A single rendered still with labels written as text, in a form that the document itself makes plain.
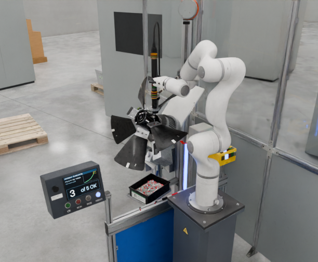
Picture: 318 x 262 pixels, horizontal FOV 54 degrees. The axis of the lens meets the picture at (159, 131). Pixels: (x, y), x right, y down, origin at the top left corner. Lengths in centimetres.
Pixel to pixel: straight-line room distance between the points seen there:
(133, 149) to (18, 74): 591
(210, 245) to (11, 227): 209
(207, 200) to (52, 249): 167
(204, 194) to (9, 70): 648
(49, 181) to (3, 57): 627
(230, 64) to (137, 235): 114
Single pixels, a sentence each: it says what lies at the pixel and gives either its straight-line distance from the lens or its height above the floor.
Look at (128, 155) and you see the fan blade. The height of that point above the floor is 100.
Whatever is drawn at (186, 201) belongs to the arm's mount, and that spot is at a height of 95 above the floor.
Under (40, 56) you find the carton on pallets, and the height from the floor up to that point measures 16.
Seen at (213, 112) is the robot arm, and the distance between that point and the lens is 148.
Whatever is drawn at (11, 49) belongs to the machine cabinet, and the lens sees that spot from 769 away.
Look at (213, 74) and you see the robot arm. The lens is 137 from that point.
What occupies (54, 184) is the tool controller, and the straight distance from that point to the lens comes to 150.
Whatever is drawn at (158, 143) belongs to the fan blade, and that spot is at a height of 114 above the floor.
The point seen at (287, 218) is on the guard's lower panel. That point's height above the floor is 52.
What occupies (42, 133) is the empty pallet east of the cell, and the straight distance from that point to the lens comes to 477.
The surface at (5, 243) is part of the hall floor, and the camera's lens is 321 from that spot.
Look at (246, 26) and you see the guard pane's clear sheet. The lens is 239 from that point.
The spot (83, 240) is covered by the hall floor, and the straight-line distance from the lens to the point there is 302.
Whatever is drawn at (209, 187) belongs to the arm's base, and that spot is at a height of 108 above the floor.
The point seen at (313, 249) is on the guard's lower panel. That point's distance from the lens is 251.
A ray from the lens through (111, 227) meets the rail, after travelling 182.
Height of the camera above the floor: 202
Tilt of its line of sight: 24 degrees down
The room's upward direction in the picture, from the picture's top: straight up
